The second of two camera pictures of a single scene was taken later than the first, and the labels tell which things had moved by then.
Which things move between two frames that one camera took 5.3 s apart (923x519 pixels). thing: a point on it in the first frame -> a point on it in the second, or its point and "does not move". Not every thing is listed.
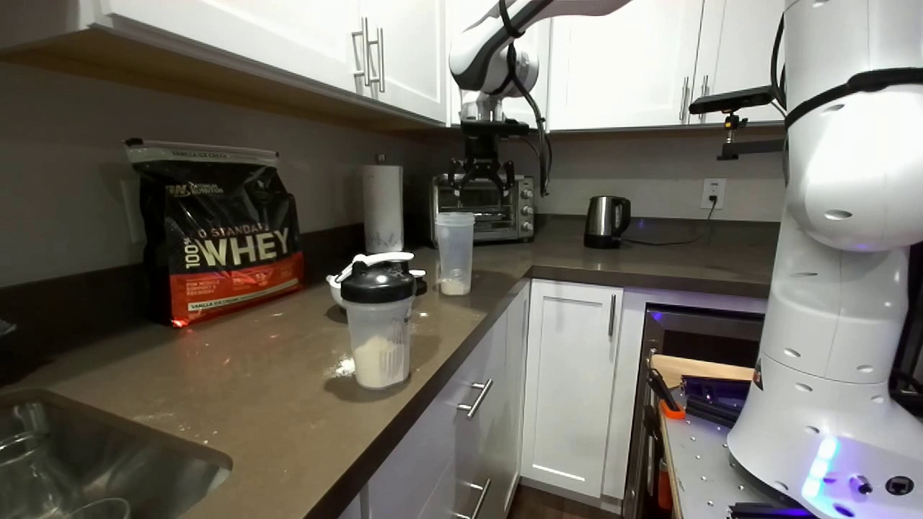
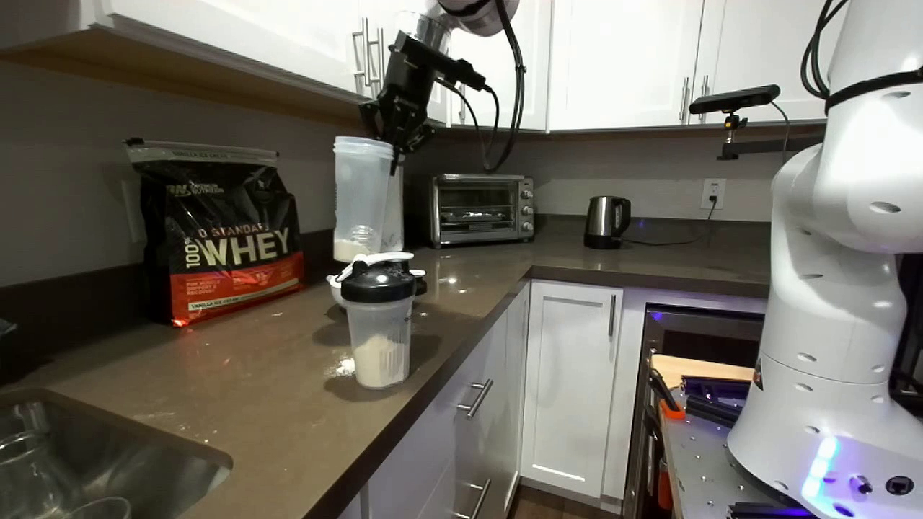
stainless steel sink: (66, 461) does not move
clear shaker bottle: (456, 249) -> (366, 198)
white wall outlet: (712, 190) does not move
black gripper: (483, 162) -> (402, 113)
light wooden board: (673, 371) does not move
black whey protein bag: (221, 224) does not move
